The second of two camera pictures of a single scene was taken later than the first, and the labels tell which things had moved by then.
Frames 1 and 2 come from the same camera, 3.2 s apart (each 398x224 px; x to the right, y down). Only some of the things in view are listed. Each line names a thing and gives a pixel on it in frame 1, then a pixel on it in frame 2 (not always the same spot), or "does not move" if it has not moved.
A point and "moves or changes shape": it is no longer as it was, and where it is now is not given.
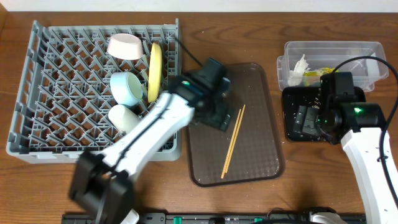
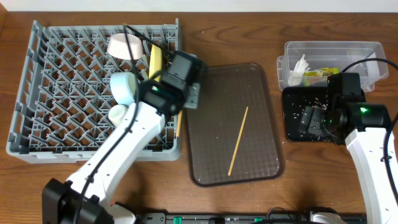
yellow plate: (155, 71) does not move
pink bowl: (125, 46) does not move
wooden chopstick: (231, 143) moves or changes shape
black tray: (306, 96) does not move
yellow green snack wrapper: (313, 78) does not move
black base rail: (204, 218) does not move
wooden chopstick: (236, 140) moves or changes shape
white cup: (122, 118) does not move
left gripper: (216, 119) -> (193, 95)
